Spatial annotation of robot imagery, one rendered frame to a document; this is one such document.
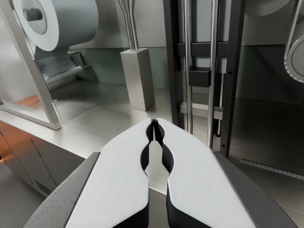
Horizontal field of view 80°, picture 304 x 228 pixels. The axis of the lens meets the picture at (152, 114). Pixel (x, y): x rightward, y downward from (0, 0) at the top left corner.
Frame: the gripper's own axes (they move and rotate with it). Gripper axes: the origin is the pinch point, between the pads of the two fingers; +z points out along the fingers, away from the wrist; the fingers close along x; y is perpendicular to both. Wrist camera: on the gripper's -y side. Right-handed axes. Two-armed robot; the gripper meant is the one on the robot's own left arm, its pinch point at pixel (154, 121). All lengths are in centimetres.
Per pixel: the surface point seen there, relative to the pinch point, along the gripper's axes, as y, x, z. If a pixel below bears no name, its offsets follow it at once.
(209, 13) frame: -6.8, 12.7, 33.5
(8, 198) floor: 141, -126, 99
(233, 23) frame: -5.1, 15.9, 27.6
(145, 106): 32, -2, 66
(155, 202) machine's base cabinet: 44, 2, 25
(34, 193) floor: 138, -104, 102
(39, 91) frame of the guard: 21, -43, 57
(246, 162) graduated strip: 30.2, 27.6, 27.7
